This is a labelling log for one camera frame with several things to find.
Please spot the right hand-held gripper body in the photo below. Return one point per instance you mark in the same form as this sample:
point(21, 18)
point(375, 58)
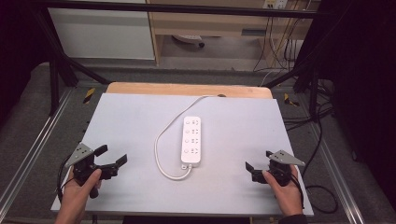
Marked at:
point(281, 169)

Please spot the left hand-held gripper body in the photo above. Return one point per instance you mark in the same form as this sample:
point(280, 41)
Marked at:
point(81, 161)

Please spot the white power strip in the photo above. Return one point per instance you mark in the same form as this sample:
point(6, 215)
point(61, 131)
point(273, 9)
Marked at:
point(191, 140)

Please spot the person's right hand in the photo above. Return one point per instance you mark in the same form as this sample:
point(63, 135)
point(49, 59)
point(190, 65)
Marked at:
point(288, 197)

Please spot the person's left hand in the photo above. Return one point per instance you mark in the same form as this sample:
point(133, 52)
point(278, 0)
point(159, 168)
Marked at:
point(76, 194)

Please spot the white table board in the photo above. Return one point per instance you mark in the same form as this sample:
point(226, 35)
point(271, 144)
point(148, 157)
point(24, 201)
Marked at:
point(236, 143)

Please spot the yellow black floor tape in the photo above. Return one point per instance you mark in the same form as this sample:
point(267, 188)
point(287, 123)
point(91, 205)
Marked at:
point(89, 95)
point(291, 100)

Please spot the person's dark clothing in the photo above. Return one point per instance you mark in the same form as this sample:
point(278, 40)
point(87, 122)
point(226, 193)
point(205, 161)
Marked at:
point(186, 220)

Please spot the wooden table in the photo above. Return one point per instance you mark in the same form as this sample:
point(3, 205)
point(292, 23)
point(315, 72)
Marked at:
point(174, 89)

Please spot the white cabinet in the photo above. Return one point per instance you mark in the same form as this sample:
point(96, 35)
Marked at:
point(102, 34)

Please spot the office chair base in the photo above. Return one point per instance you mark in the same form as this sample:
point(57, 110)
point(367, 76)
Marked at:
point(190, 39)

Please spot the wooden desk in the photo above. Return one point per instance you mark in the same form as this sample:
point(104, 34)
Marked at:
point(218, 23)

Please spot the aluminium floor rail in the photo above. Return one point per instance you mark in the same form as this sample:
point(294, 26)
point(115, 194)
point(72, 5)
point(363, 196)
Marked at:
point(337, 174)
point(31, 149)

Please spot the black metal frame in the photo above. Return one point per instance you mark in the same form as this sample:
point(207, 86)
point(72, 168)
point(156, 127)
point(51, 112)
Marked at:
point(57, 71)

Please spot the wall socket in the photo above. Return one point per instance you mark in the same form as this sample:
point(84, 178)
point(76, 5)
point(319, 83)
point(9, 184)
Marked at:
point(275, 3)

